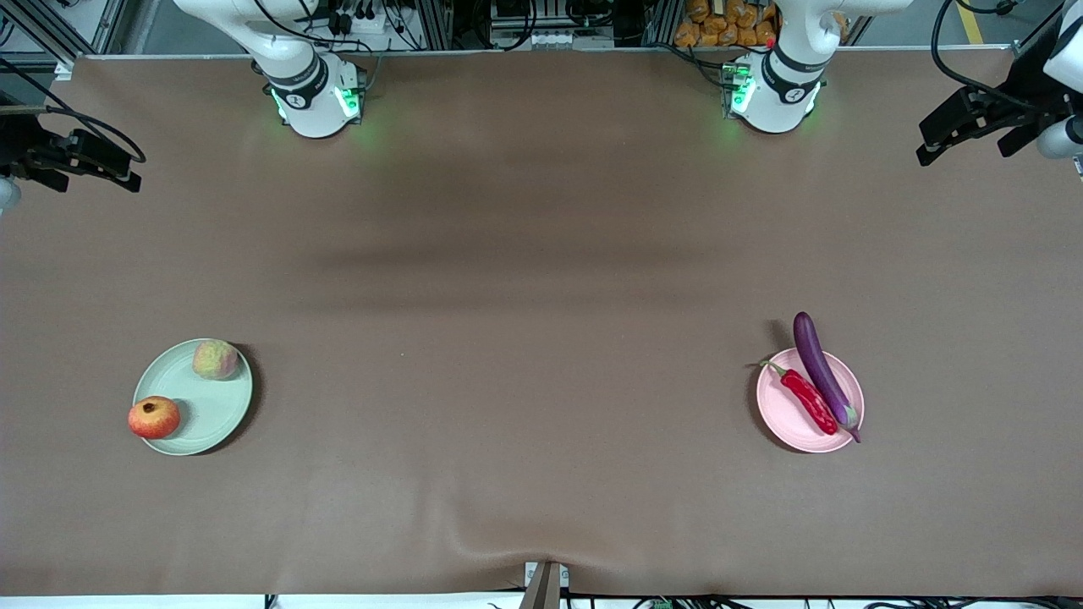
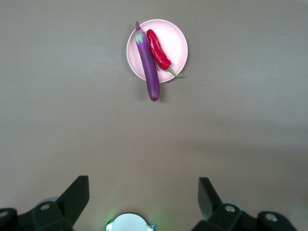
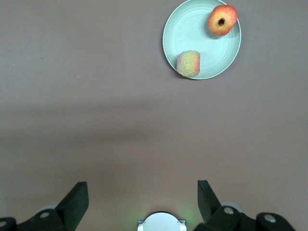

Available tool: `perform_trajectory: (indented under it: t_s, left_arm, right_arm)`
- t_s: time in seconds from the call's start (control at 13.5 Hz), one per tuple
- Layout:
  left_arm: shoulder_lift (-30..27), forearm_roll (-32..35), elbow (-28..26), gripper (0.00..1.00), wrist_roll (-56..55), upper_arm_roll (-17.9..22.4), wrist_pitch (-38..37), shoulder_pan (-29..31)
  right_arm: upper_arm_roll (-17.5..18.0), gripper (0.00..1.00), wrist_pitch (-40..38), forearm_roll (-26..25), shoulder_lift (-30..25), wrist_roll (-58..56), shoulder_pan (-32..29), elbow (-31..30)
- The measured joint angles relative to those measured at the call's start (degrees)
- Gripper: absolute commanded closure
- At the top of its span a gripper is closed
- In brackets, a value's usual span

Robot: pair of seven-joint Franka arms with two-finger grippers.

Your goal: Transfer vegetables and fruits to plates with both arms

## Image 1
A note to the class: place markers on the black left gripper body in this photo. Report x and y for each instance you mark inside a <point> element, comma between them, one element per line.
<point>1021,95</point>

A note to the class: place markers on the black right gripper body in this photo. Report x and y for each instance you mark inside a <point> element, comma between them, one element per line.
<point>19,144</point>

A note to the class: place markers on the pink-yellow peach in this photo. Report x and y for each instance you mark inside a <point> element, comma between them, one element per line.
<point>216,359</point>

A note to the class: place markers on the red apple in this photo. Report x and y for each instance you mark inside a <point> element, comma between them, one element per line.
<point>154,418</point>

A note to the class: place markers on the purple eggplant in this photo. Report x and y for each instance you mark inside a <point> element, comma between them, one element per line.
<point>819,364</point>

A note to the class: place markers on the red chili pepper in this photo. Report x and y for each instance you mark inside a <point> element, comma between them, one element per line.
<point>808,402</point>

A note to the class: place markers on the bag of orange items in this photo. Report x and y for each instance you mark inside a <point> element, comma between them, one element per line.
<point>719,25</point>

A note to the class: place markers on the light green plate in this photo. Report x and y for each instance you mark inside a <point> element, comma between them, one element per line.
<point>199,406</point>

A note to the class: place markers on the pink plate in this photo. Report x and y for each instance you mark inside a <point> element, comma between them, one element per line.
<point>795,419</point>

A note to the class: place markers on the white power strip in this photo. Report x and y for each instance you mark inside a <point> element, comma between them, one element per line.
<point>571,39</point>

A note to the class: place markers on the brown table mat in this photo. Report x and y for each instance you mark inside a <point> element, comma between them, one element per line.
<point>541,491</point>

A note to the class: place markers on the grey metal bracket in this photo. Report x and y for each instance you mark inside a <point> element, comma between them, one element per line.
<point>543,588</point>

